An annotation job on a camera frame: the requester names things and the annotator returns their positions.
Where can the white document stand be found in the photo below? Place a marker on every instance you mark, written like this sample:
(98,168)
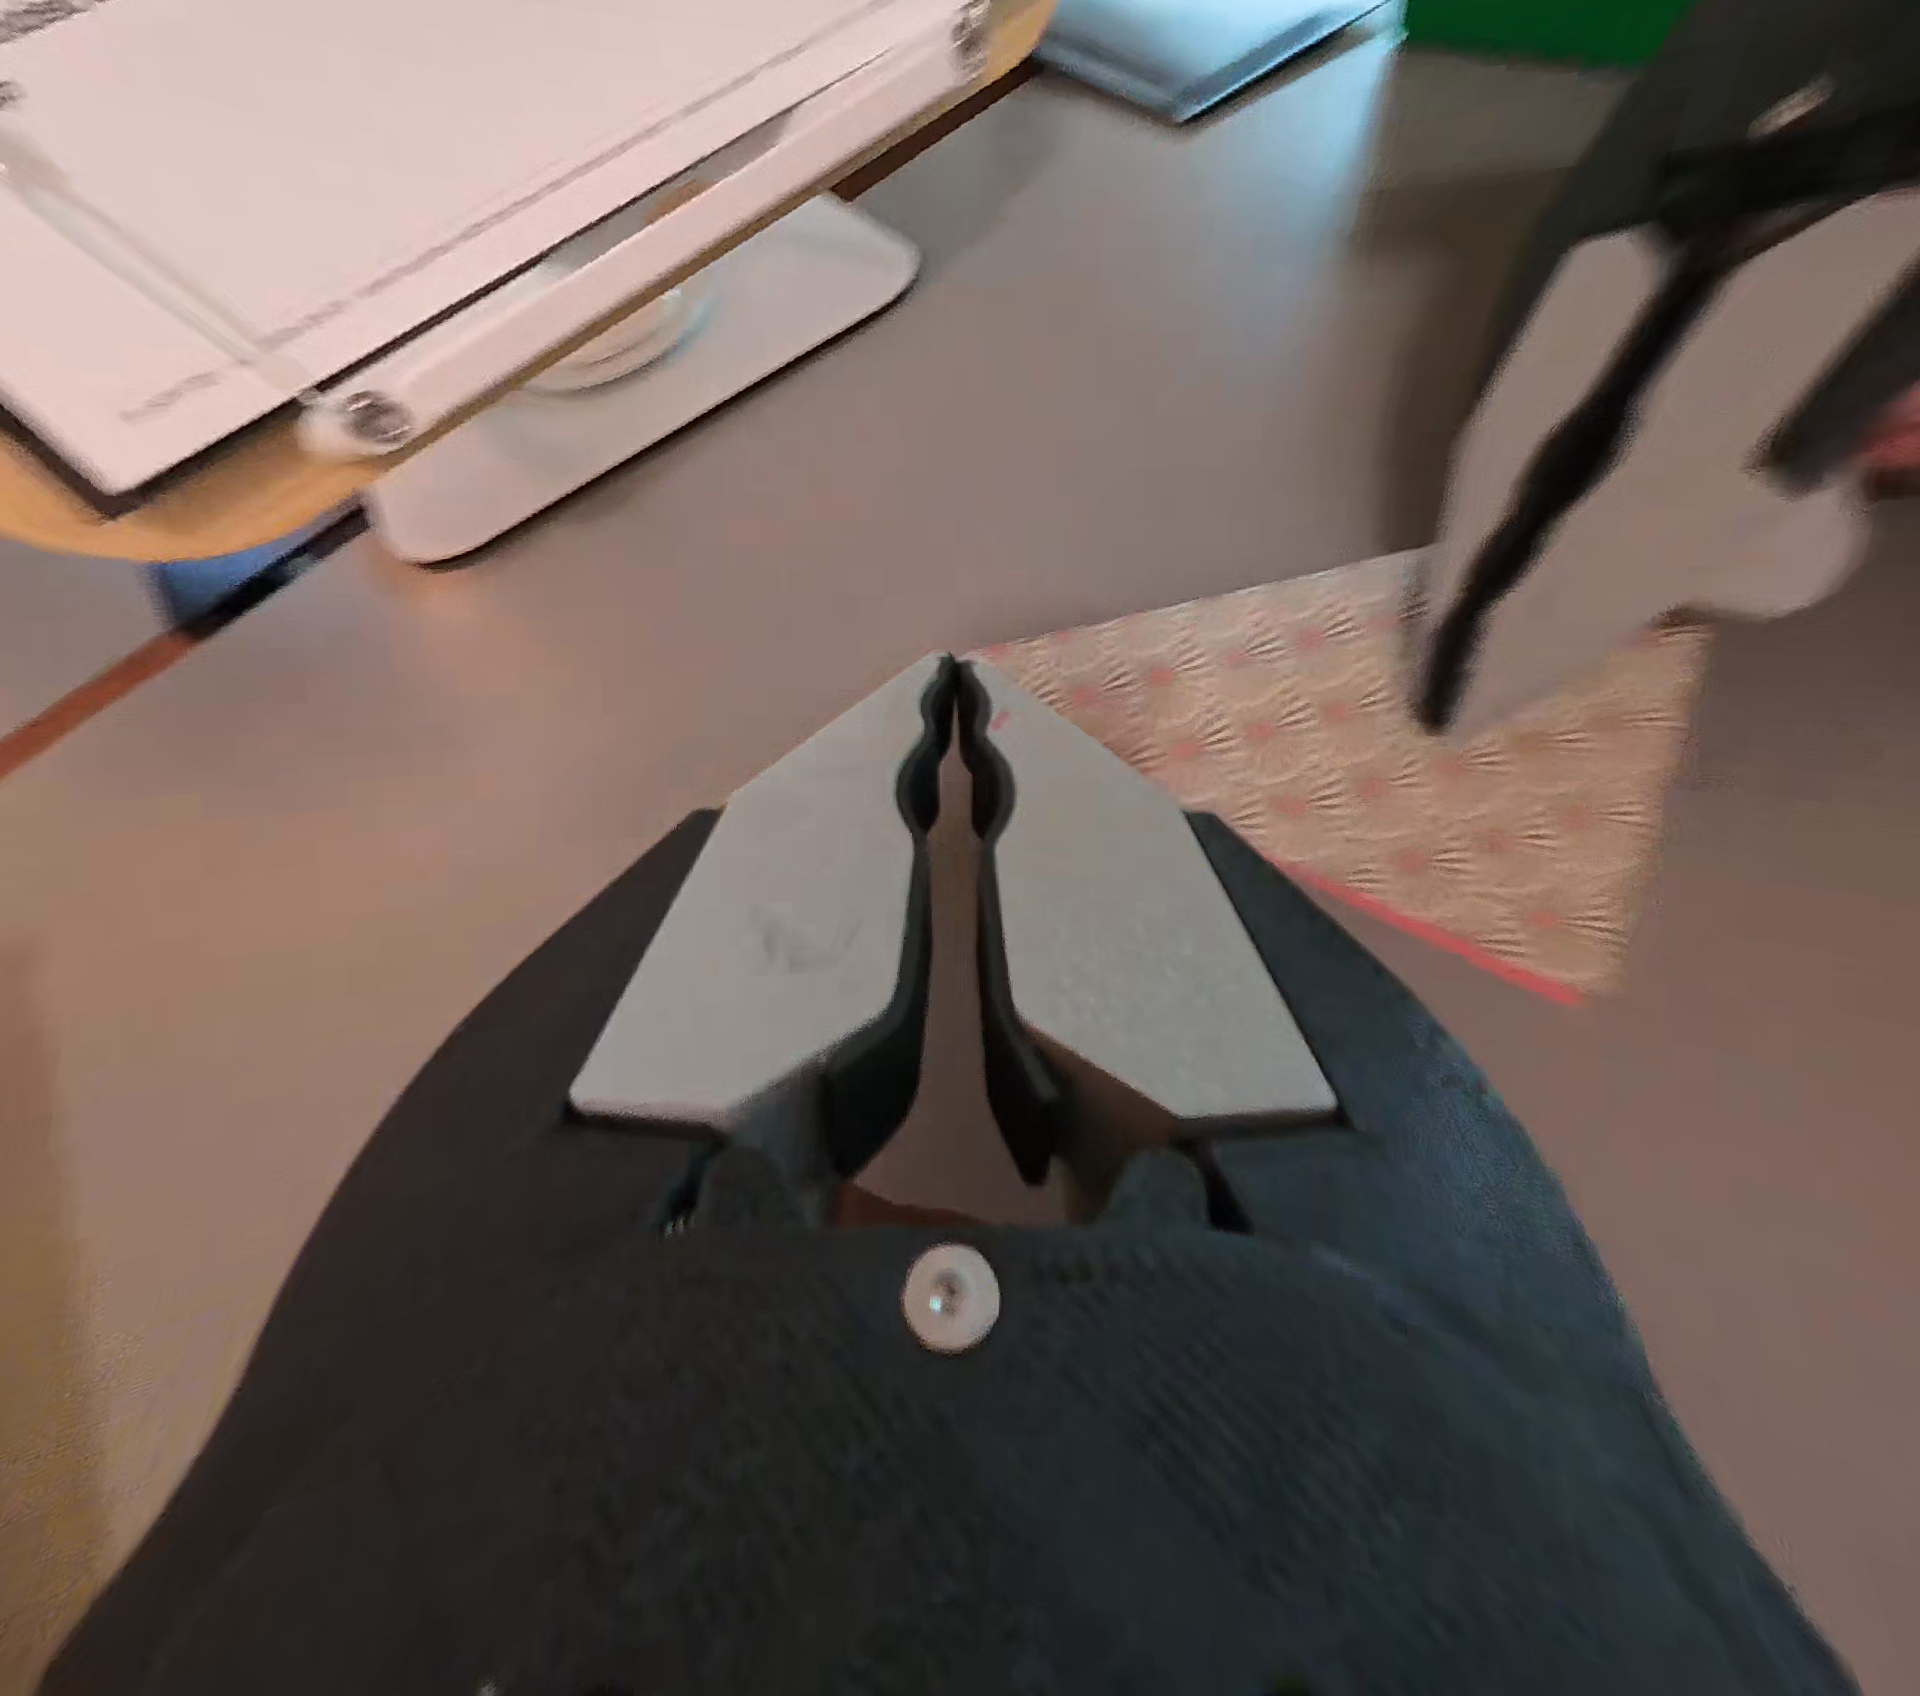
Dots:
(644,377)

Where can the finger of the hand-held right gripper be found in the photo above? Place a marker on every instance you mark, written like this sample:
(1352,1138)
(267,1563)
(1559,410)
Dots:
(1650,496)
(1545,377)

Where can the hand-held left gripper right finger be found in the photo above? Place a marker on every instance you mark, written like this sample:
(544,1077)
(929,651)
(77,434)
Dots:
(1139,977)

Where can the small blue object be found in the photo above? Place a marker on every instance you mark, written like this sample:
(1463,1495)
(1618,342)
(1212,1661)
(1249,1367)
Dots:
(239,571)

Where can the patterned origami paper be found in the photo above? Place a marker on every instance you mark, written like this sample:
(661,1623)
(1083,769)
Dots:
(1349,797)

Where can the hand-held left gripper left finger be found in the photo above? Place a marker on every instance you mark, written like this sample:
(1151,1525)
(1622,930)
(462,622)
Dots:
(780,931)

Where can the grey flat folder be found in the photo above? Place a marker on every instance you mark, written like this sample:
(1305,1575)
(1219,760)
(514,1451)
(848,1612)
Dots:
(1200,16)

